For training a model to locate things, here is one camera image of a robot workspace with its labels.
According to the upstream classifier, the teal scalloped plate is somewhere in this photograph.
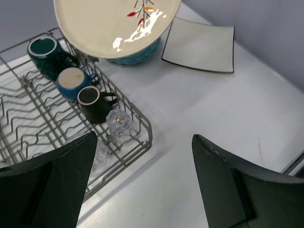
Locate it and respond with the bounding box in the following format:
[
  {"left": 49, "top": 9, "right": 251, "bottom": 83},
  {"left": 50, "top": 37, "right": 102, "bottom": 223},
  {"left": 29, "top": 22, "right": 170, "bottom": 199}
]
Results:
[{"left": 107, "top": 38, "right": 161, "bottom": 65}]

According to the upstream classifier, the clear glass mug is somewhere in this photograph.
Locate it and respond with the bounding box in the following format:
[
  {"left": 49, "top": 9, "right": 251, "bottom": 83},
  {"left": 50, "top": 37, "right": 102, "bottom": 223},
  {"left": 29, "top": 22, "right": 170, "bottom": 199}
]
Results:
[{"left": 64, "top": 132, "right": 111, "bottom": 175}]

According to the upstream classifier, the white square plate black rim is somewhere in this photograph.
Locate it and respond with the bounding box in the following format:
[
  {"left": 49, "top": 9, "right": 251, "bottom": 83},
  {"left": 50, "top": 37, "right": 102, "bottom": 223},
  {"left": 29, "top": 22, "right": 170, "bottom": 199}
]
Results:
[{"left": 161, "top": 17, "right": 235, "bottom": 73}]

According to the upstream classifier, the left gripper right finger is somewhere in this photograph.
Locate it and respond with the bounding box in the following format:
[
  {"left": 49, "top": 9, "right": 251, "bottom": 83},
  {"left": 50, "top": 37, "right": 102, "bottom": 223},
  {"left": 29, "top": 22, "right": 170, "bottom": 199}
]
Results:
[{"left": 192, "top": 134, "right": 304, "bottom": 228}]

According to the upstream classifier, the grey wire dish rack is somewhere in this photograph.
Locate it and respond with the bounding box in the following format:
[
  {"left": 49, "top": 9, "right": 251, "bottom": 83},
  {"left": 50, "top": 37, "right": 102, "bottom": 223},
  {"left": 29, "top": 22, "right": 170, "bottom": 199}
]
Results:
[{"left": 0, "top": 28, "right": 153, "bottom": 199}]

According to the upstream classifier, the teal green mug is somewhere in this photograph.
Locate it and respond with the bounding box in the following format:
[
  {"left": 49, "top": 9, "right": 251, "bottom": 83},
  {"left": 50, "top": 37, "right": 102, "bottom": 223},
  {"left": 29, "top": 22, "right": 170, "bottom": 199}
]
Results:
[{"left": 27, "top": 37, "right": 80, "bottom": 81}]

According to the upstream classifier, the aluminium rail frame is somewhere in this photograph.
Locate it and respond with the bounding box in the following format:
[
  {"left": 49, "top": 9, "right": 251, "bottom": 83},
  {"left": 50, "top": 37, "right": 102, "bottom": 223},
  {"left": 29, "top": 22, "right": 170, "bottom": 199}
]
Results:
[{"left": 281, "top": 151, "right": 304, "bottom": 176}]

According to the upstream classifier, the cream yellow plate leaf motif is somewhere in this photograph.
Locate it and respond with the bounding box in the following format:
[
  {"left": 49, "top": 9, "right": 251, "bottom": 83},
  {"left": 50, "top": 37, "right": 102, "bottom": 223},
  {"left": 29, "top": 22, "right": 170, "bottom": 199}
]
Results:
[{"left": 53, "top": 0, "right": 181, "bottom": 59}]

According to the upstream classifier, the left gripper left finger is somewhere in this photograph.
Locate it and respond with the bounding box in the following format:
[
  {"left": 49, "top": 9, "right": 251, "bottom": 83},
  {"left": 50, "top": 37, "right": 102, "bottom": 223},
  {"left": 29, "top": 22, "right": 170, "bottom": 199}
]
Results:
[{"left": 0, "top": 132, "right": 97, "bottom": 228}]

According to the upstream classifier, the brown mug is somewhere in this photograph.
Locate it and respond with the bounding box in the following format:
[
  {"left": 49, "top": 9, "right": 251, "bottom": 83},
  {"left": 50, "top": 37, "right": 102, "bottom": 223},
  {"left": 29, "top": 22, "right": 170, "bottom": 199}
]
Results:
[{"left": 77, "top": 86, "right": 118, "bottom": 124}]

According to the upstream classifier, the clear drinking glass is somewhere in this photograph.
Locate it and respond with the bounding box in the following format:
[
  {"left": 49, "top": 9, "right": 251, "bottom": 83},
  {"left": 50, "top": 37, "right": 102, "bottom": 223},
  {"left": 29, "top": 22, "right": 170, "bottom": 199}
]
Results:
[{"left": 106, "top": 109, "right": 134, "bottom": 141}]

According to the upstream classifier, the dark blue mug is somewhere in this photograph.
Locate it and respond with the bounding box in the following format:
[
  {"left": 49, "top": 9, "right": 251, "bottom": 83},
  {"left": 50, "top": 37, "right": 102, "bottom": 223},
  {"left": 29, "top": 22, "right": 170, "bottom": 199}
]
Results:
[{"left": 55, "top": 67, "right": 98, "bottom": 102}]

